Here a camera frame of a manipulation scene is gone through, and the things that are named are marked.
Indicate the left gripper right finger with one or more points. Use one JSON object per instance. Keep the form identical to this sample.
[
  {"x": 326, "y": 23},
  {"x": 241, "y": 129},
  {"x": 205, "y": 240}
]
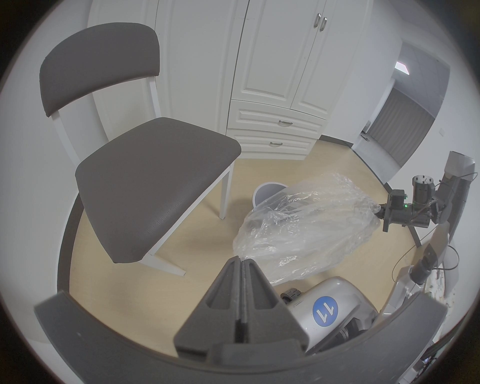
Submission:
[{"x": 264, "y": 303}]

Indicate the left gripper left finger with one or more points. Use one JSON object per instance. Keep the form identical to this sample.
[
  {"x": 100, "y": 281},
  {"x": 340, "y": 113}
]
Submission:
[{"x": 221, "y": 300}]

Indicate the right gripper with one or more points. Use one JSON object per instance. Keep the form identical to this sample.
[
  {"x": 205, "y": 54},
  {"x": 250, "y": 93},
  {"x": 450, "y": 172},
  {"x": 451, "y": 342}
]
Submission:
[{"x": 401, "y": 218}]

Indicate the clear plastic bag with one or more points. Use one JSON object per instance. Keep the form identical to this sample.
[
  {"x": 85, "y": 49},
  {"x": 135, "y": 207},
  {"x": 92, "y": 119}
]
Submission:
[{"x": 307, "y": 232}]

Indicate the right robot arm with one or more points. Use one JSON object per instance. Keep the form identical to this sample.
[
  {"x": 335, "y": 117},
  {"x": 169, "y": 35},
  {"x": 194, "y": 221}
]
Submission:
[{"x": 455, "y": 180}]

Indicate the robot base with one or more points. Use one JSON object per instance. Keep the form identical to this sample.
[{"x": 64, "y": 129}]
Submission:
[{"x": 337, "y": 300}]

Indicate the white trash bin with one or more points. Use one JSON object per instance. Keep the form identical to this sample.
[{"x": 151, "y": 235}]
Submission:
[{"x": 262, "y": 193}]

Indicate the grey curtain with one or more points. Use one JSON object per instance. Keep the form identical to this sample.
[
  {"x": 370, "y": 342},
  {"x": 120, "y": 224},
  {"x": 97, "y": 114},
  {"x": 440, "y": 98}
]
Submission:
[{"x": 405, "y": 127}]

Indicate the grey and white chair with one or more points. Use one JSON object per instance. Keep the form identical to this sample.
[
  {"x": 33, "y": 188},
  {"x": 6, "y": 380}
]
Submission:
[{"x": 150, "y": 180}]

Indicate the white wardrobe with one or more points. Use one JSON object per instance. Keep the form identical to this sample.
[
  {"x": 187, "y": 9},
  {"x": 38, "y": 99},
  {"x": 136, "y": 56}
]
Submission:
[{"x": 270, "y": 67}]

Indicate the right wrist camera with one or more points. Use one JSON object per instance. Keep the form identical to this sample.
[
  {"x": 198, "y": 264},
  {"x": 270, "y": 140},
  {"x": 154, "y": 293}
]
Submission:
[{"x": 397, "y": 198}]

